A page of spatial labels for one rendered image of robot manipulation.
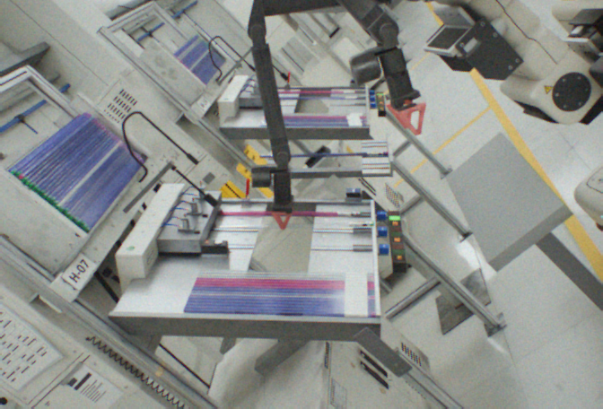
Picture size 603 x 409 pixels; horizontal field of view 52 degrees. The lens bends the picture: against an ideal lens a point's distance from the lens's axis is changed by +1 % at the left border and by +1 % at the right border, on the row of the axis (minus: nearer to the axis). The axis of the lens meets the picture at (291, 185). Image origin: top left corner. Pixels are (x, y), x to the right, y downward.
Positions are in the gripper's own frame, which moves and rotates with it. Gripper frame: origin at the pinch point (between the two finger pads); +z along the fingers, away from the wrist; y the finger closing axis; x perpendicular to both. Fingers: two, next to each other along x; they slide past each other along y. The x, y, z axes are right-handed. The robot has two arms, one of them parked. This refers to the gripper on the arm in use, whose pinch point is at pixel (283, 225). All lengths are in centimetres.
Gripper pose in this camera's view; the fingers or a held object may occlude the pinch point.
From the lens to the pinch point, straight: 202.8
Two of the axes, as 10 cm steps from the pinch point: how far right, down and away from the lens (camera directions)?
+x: 10.0, 0.3, -0.9
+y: -0.9, 4.1, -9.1
